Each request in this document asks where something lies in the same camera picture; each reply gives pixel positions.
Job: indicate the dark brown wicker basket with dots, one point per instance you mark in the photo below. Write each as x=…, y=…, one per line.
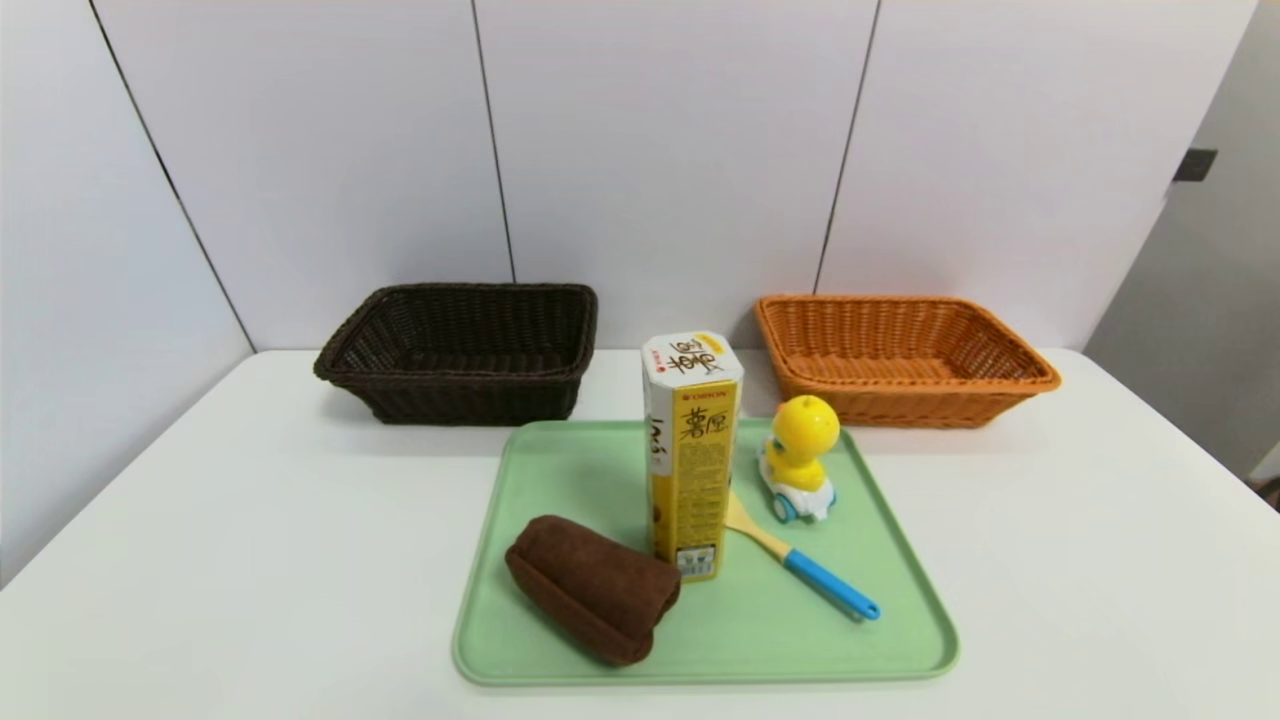
x=470, y=400

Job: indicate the orange wicker basket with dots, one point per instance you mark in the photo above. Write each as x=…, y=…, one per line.
x=900, y=405

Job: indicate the light green plastic tray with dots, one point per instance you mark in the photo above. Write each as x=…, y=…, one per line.
x=600, y=470

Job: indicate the yellow potato chips box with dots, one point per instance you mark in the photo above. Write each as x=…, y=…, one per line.
x=695, y=470

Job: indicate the brown towel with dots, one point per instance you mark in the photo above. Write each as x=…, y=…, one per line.
x=600, y=590

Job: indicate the small black wall fixture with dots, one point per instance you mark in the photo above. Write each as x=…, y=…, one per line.
x=1195, y=165

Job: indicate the yellow duck toy car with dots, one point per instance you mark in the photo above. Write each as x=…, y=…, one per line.
x=803, y=430

